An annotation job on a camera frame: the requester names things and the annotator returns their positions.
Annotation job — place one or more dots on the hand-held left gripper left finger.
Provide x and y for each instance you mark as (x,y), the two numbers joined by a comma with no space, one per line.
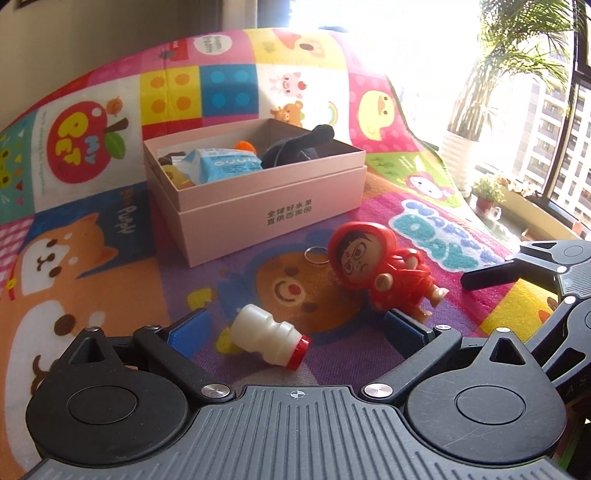
(187,332)

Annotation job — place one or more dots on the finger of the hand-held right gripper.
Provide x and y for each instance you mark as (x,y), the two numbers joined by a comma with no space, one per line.
(489,274)
(568,337)

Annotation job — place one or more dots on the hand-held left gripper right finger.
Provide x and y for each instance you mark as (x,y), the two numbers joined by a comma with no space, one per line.
(404,332)

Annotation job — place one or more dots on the small white bottle red cap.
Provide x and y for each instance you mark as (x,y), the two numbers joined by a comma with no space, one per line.
(268,334)

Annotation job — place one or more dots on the pink cardboard box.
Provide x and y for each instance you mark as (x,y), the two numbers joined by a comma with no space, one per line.
(258,212)

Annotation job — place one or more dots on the yellow toy with black bear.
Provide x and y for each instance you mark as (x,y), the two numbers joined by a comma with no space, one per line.
(178,175)

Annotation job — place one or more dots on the blue white wet wipes packet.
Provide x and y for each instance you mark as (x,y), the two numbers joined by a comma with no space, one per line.
(221,166)

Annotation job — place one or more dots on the orange toy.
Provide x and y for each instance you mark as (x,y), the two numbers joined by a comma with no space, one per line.
(244,146)

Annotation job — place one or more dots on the black plush toy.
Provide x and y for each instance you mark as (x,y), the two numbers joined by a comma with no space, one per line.
(291,147)

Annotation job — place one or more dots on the small potted plant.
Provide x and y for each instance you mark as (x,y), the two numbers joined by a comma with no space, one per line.
(488,194)

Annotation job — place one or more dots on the colourful cartoon play mat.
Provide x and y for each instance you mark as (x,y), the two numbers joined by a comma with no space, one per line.
(115,286)

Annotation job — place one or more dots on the white ribbed planter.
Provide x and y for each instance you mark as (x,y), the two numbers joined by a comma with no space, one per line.
(459,157)

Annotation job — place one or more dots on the green palm plant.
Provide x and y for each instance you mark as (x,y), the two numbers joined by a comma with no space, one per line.
(512,50)

